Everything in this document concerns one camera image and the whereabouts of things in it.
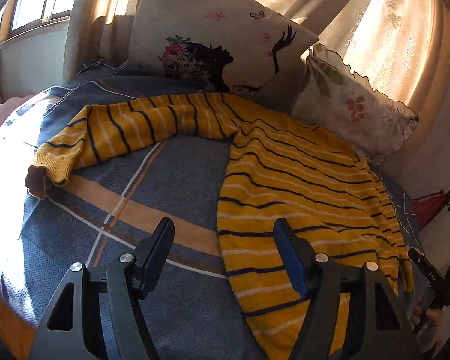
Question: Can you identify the window with frame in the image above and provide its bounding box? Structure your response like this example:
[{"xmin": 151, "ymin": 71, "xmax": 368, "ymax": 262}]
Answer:
[{"xmin": 0, "ymin": 0, "xmax": 74, "ymax": 43}]

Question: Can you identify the white cushion with lady print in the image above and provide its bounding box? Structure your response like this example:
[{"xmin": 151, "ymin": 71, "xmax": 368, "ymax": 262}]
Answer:
[{"xmin": 128, "ymin": 0, "xmax": 318, "ymax": 97}]

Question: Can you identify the person's right hand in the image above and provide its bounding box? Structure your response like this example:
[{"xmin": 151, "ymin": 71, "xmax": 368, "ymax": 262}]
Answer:
[{"xmin": 410, "ymin": 300, "xmax": 443, "ymax": 354}]

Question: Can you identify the yellow striped knit sweater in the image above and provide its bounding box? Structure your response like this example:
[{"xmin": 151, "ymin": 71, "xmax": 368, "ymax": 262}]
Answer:
[{"xmin": 25, "ymin": 93, "xmax": 415, "ymax": 359}]

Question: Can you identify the red plastic bag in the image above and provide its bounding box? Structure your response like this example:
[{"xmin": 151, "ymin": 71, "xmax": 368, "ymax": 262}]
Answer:
[{"xmin": 413, "ymin": 189, "xmax": 446, "ymax": 230}]

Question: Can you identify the white floral leaf pillow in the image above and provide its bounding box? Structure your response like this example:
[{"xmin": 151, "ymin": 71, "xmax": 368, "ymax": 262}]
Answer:
[{"xmin": 292, "ymin": 43, "xmax": 419, "ymax": 165}]

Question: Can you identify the blue plaid bed sheet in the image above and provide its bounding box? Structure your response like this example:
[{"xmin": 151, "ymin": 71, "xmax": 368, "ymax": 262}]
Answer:
[{"xmin": 0, "ymin": 66, "xmax": 417, "ymax": 359}]

